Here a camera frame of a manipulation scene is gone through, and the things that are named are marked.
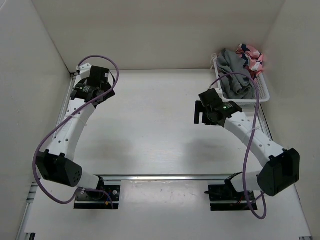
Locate grey shorts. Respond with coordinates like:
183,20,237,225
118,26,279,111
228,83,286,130
216,48,256,100

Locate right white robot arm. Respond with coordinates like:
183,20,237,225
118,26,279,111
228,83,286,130
194,100,300,200

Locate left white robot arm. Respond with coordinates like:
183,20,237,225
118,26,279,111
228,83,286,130
33,79,115,200

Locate pink patterned shorts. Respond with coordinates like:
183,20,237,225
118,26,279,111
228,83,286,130
236,44,264,80

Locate white plastic basket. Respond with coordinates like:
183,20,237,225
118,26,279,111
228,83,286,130
210,53,270,106

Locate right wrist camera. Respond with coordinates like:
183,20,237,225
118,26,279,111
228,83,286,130
198,88,223,108

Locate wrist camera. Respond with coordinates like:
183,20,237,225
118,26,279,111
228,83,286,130
75,63,110,88
198,88,223,108

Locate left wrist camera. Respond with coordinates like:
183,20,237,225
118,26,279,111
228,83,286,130
75,63,110,88

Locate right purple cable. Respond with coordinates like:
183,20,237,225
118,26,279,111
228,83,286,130
207,72,266,220

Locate purple cable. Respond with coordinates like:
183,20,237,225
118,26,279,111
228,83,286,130
207,72,266,220
33,55,120,210

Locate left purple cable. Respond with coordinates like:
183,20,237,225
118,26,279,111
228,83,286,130
33,55,120,210

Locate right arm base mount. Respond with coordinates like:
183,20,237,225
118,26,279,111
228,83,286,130
204,179,250,212

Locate aluminium frame rail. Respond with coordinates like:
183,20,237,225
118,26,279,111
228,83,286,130
101,174,230,181

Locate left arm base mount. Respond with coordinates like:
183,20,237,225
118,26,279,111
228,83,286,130
73,182,121,210

